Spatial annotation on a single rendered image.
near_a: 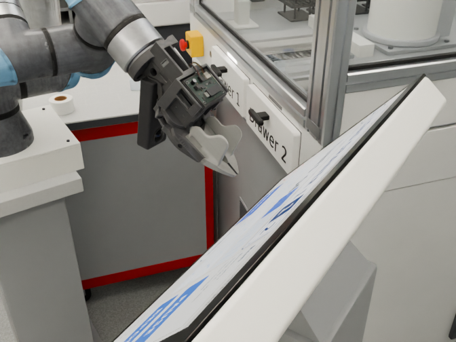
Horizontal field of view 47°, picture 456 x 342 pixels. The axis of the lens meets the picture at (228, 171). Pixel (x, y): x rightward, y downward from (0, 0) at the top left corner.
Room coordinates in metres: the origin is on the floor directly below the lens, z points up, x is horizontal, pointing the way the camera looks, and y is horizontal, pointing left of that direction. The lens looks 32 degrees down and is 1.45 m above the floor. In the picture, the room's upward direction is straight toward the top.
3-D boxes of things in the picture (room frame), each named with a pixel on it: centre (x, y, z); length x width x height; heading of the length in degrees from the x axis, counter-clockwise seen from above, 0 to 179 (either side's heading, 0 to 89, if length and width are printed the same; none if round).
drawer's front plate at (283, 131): (1.12, -0.10, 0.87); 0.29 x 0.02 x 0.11; 18
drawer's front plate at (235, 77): (1.42, 0.00, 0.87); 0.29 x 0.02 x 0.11; 18
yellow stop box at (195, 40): (1.73, 0.12, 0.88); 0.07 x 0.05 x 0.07; 18
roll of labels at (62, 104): (1.45, 0.50, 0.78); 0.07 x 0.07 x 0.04
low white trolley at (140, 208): (1.71, 0.41, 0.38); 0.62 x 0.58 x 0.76; 18
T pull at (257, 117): (1.11, -0.08, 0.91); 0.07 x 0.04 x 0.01; 18
